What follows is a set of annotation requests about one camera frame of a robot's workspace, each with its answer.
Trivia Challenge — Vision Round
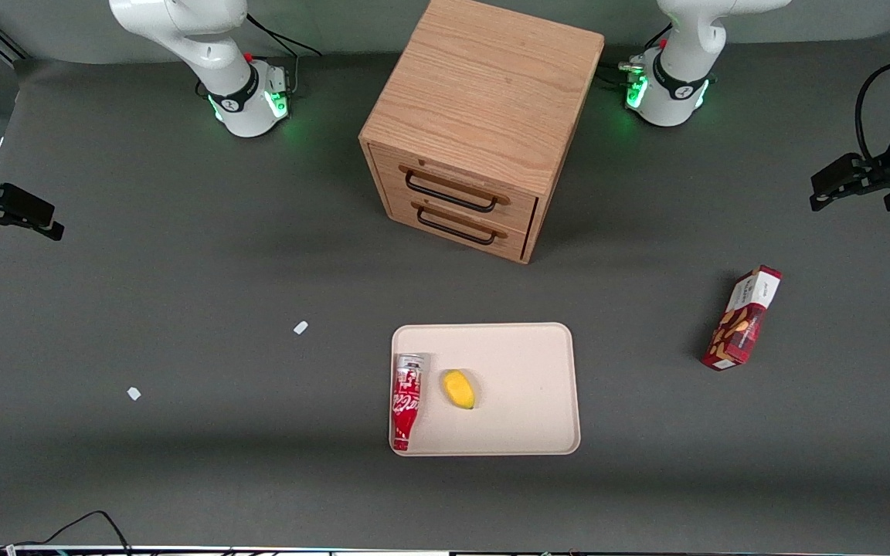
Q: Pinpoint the red cola can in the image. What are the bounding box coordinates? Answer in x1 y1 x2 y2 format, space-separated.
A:
391 354 424 452

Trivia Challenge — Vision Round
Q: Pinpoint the beige plastic tray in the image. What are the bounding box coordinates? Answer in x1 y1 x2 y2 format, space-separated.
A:
389 322 582 457

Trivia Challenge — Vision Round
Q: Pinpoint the black right arm base cable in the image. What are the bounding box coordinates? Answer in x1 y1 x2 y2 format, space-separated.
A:
246 12 323 95

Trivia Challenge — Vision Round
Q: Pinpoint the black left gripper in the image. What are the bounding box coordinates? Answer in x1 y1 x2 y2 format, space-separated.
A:
810 150 890 213

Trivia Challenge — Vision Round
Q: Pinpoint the yellow lemon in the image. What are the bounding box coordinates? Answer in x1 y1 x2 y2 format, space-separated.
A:
443 370 477 411

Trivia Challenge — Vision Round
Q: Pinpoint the red cookie box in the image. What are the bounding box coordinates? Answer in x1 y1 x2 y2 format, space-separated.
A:
701 265 783 372

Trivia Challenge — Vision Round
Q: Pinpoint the black cable on floor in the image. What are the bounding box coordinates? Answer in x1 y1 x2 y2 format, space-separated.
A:
0 510 134 554

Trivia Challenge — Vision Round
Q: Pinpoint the oak wooden drawer cabinet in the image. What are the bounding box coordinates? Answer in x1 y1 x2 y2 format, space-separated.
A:
358 0 606 265

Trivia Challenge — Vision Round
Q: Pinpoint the wooden drawer with black handle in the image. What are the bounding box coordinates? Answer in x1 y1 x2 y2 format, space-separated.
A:
387 191 531 259
372 144 540 233

